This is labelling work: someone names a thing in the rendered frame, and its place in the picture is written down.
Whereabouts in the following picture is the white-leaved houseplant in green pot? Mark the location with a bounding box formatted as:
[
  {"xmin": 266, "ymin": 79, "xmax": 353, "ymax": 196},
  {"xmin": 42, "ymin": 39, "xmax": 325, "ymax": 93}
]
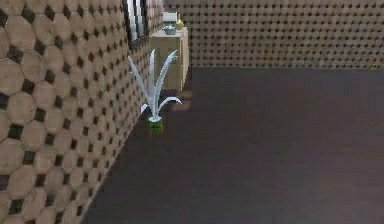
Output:
[{"xmin": 127, "ymin": 49, "xmax": 183, "ymax": 137}]

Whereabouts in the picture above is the beige cupboard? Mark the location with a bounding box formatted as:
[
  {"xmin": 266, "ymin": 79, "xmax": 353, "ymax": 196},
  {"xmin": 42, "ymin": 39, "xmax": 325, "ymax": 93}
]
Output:
[{"xmin": 148, "ymin": 27, "xmax": 190, "ymax": 93}]

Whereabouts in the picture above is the white box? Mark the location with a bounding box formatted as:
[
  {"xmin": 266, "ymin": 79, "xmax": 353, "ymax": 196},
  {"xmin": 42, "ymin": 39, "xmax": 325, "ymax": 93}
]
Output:
[{"xmin": 162, "ymin": 11, "xmax": 179, "ymax": 23}]

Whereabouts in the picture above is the black-framed wall picture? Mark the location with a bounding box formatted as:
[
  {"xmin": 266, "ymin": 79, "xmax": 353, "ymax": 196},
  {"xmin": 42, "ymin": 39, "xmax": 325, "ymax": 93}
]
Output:
[{"xmin": 121, "ymin": 0, "xmax": 150, "ymax": 49}]

